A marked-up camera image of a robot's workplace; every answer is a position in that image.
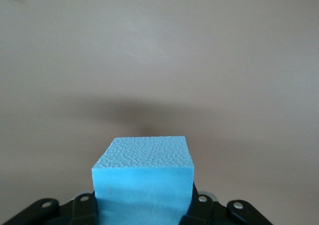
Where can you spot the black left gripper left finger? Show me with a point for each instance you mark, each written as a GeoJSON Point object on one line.
{"type": "Point", "coordinates": [74, 212]}

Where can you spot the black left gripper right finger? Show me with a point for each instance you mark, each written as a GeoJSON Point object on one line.
{"type": "Point", "coordinates": [211, 212]}

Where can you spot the light blue foam block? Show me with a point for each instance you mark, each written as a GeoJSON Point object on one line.
{"type": "Point", "coordinates": [142, 180]}

